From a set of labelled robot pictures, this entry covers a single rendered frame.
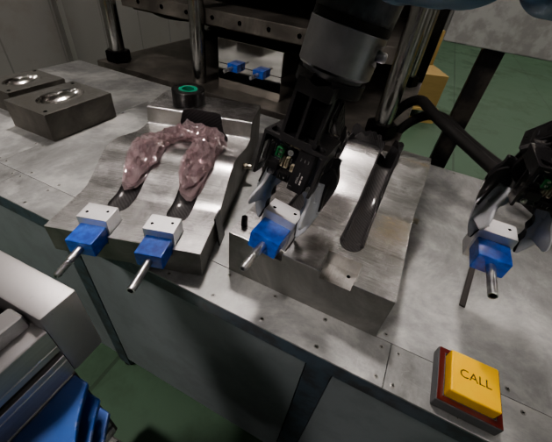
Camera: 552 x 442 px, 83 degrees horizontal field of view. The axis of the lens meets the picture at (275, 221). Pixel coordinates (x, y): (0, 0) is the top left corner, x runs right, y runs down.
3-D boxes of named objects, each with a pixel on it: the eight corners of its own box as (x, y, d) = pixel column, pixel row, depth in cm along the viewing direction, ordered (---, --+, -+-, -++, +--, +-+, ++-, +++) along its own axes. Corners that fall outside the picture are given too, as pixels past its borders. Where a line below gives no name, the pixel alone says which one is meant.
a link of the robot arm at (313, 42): (325, 15, 33) (397, 43, 31) (310, 60, 35) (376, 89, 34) (301, 9, 27) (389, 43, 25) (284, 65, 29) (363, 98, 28)
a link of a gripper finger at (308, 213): (282, 253, 41) (288, 188, 36) (297, 231, 46) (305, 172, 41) (304, 260, 40) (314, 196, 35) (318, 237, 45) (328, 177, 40)
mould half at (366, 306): (375, 337, 47) (408, 281, 39) (228, 269, 54) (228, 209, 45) (413, 181, 83) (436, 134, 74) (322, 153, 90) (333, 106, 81)
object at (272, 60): (278, 103, 119) (283, 52, 108) (218, 85, 126) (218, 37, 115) (321, 73, 155) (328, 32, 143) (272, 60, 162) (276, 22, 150)
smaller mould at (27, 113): (54, 141, 80) (44, 115, 75) (15, 125, 84) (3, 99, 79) (117, 116, 94) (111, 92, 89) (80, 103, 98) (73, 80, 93)
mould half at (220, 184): (202, 276, 53) (197, 228, 45) (55, 249, 54) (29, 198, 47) (258, 142, 90) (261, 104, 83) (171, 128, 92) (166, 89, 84)
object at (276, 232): (254, 293, 39) (266, 264, 36) (220, 273, 40) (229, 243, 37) (293, 239, 49) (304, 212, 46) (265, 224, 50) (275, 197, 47)
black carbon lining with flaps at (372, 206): (359, 265, 49) (378, 219, 43) (268, 228, 53) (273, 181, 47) (395, 167, 73) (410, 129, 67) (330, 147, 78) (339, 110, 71)
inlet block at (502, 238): (502, 317, 40) (528, 291, 36) (461, 300, 41) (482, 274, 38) (495, 252, 49) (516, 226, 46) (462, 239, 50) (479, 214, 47)
